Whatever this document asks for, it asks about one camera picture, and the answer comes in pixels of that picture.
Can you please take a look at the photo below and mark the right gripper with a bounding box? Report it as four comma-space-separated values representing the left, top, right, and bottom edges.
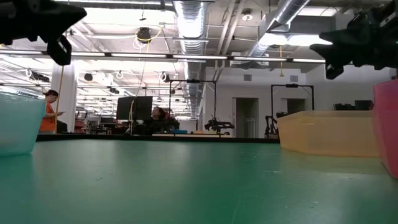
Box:
309, 6, 387, 80

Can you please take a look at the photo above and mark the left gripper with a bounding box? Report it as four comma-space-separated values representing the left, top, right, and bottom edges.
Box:
0, 0, 88, 67

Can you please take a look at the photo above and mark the long light bar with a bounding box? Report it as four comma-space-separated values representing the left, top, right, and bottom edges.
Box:
0, 49, 327, 65

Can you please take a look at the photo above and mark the round ceiling device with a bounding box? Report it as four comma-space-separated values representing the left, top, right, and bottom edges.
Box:
136, 27, 154, 44

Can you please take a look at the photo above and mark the person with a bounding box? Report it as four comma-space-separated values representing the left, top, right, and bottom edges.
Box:
145, 106, 180, 135
39, 89, 65, 134

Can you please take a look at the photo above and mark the orange plastic bin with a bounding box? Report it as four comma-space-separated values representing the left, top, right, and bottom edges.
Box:
276, 110, 381, 157

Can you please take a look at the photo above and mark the red chair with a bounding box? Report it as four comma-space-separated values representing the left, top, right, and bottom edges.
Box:
74, 110, 88, 133

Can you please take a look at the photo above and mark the pink plastic bin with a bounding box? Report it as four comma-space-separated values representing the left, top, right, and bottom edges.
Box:
371, 79, 398, 179

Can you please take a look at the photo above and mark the teal plastic bin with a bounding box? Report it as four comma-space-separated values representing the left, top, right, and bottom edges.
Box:
0, 91, 47, 157

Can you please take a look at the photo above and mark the black monitor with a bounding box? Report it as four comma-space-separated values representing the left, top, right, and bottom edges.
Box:
116, 95, 154, 121

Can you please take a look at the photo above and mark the green table mat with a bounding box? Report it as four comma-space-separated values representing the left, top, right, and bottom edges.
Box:
0, 138, 398, 224

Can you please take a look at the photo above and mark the yellow hanging cord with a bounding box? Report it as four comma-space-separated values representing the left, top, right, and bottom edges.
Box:
53, 65, 65, 134

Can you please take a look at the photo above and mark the black rig frame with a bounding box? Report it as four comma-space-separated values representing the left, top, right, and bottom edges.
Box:
169, 79, 218, 135
269, 83, 315, 138

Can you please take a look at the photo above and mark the silver ventilation duct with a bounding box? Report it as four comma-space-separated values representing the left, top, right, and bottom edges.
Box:
245, 0, 312, 58
174, 0, 208, 118

